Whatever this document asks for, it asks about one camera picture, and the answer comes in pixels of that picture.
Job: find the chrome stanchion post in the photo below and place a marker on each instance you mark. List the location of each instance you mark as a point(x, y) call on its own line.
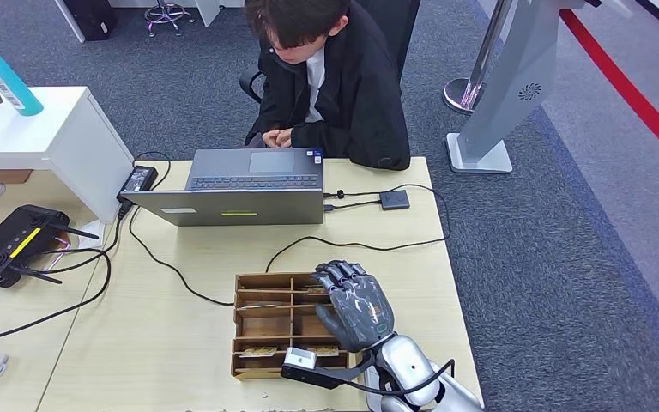
point(467, 94)

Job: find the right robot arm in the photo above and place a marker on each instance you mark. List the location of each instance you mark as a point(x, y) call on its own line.
point(406, 364)

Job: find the person's left hand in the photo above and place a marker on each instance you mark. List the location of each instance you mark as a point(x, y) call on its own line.
point(285, 137)

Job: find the dark grey USB hub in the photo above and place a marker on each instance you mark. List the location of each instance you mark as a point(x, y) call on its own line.
point(394, 200)

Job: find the grey kiosk stand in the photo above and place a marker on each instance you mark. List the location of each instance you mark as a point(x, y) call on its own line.
point(511, 79)

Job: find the person's right hand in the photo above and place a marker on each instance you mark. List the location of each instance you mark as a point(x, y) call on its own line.
point(270, 139)

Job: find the black power adapter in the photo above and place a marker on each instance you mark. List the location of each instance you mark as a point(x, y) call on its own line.
point(138, 179)

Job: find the white desk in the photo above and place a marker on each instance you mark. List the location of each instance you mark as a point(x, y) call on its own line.
point(72, 25)

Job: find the white desk shelf riser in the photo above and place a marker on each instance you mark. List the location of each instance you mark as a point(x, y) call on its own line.
point(51, 136)

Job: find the brown cardboard piece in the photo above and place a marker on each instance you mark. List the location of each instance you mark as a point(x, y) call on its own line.
point(10, 176)

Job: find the grey laptop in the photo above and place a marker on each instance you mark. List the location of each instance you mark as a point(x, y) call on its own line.
point(221, 209)

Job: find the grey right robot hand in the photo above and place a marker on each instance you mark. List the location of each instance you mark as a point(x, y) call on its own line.
point(361, 313)

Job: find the white paper slip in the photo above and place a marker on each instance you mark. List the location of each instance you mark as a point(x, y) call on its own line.
point(91, 234)

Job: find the chrome stool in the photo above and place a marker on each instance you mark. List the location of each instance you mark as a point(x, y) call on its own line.
point(166, 14)

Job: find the person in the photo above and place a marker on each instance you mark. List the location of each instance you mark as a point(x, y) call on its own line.
point(352, 85)

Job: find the wooden card organizer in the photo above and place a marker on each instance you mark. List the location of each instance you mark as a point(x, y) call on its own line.
point(261, 327)

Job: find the black computer tower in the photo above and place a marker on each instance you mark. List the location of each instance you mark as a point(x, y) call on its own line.
point(92, 17)

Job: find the black router with antennas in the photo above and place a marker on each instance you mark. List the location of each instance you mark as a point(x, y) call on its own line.
point(6, 243)

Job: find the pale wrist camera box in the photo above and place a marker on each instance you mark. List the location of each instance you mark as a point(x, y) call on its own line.
point(299, 358)

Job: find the teal bottle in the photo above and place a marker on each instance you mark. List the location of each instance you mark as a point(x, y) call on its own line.
point(1, 73)

